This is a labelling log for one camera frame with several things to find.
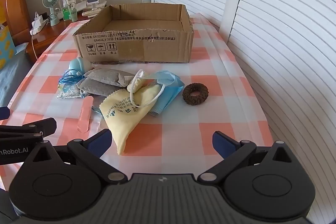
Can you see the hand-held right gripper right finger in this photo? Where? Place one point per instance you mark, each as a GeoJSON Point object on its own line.
{"type": "Point", "coordinates": [223, 144]}

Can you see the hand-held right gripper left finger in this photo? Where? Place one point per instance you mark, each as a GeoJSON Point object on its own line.
{"type": "Point", "coordinates": [101, 142]}

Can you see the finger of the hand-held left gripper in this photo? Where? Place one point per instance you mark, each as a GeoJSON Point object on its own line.
{"type": "Point", "coordinates": [39, 127]}
{"type": "Point", "coordinates": [4, 113]}

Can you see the yellow lens cloth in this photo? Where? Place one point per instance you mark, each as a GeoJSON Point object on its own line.
{"type": "Point", "coordinates": [126, 119]}

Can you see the brown knitted scrunchie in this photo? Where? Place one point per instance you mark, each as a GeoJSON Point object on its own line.
{"type": "Point", "coordinates": [203, 95]}

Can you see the grey fabric pouch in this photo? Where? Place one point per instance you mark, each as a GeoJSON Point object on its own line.
{"type": "Point", "coordinates": [105, 75]}
{"type": "Point", "coordinates": [97, 87]}

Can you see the cream knitted scrunchie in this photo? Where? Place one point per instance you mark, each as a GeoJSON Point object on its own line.
{"type": "Point", "coordinates": [132, 87]}

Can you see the blue face mask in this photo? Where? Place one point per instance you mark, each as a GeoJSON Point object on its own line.
{"type": "Point", "coordinates": [168, 100]}

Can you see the light blue plush toy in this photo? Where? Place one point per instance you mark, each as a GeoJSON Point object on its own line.
{"type": "Point", "coordinates": [76, 65]}

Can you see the brown cardboard box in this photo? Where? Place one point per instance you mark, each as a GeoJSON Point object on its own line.
{"type": "Point", "coordinates": [144, 48]}

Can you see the pink white checked tablecloth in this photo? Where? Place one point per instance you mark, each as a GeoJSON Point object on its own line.
{"type": "Point", "coordinates": [223, 113]}

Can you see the pink flat strip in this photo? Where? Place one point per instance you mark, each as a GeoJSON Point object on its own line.
{"type": "Point", "coordinates": [86, 113]}

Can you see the grey blue bedsheet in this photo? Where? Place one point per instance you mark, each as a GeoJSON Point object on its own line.
{"type": "Point", "coordinates": [13, 74]}

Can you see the patterned fabric sachet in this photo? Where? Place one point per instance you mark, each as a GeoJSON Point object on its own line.
{"type": "Point", "coordinates": [68, 94]}

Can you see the yellow blue printed bag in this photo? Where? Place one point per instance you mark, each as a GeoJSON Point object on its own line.
{"type": "Point", "coordinates": [5, 48]}

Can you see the wooden nightstand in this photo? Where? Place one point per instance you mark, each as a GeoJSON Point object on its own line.
{"type": "Point", "coordinates": [50, 35]}

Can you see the white power strip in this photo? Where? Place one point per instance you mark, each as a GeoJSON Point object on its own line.
{"type": "Point", "coordinates": [39, 27]}

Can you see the white charger plug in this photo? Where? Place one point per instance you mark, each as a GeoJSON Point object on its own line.
{"type": "Point", "coordinates": [39, 18]}

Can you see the wooden headboard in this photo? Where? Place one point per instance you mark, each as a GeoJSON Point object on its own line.
{"type": "Point", "coordinates": [15, 3]}

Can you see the green bottle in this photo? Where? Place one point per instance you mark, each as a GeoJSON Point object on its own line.
{"type": "Point", "coordinates": [66, 14]}

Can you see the pale green cup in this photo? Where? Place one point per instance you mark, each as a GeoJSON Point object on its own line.
{"type": "Point", "coordinates": [73, 14]}

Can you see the white remote control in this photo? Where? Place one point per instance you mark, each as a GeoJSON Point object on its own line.
{"type": "Point", "coordinates": [90, 13]}

